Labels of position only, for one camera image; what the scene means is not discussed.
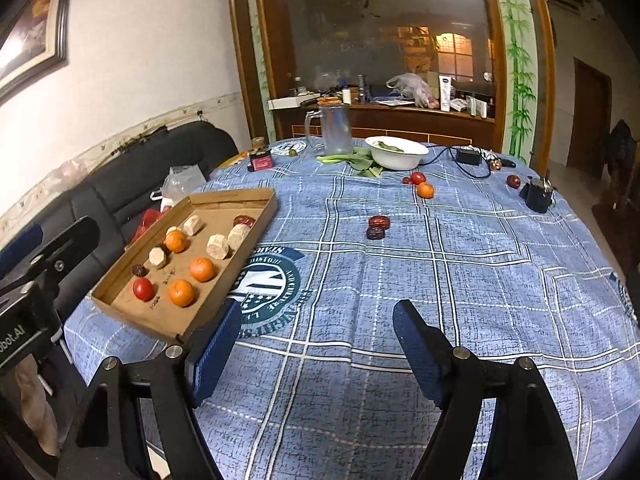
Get dark jujube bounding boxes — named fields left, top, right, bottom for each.
left=131, top=264, right=149, bottom=278

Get large orange mandarin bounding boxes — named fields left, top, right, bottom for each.
left=167, top=278, right=195, bottom=308

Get beige yam piece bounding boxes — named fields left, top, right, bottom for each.
left=227, top=223, right=252, bottom=252
left=182, top=214, right=204, bottom=236
left=149, top=246, right=167, bottom=269
left=206, top=234, right=230, bottom=260

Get person left hand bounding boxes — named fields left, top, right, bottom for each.
left=15, top=354, right=60, bottom=457

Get brown cardboard tray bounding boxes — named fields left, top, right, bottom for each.
left=91, top=188, right=278, bottom=342

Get black sofa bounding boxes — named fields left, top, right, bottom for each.
left=32, top=120, right=239, bottom=321

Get clear plastic bag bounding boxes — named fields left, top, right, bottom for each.
left=150, top=165, right=206, bottom=210

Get blue plaid tablecloth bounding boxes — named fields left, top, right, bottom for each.
left=63, top=135, right=640, bottom=480

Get red jujube in tray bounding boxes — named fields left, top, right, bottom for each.
left=233, top=214, right=256, bottom=228

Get black pouch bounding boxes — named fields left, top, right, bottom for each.
left=518, top=177, right=555, bottom=214

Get dark jujube date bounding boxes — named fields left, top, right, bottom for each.
left=366, top=226, right=385, bottom=240

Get far red jujube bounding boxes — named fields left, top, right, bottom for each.
left=506, top=174, right=522, bottom=190

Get red jujube date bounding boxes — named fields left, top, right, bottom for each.
left=368, top=214, right=390, bottom=230

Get far small orange mandarin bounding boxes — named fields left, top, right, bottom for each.
left=416, top=182, right=435, bottom=200

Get red small box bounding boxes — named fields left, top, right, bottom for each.
left=248, top=148, right=273, bottom=171

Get far small red tomato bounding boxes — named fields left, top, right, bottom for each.
left=410, top=171, right=426, bottom=185

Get black power adapter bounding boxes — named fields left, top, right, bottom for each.
left=454, top=148, right=483, bottom=166

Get white plastic bowl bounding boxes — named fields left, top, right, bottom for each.
left=364, top=136, right=430, bottom=171

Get wooden sideboard cabinet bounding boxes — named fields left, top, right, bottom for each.
left=271, top=98, right=497, bottom=151

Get green leafy vegetable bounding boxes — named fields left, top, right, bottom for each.
left=317, top=146, right=383, bottom=178

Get clear glass pitcher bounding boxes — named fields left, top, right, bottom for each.
left=304, top=98, right=352, bottom=156

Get white tube box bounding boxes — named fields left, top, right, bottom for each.
left=439, top=75, right=451, bottom=112

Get white plastic bag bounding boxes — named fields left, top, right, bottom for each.
left=386, top=73, right=439, bottom=110

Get framed wall picture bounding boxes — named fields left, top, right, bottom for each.
left=1, top=0, right=70, bottom=103

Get black cable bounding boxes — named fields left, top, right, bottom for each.
left=418, top=144, right=494, bottom=181

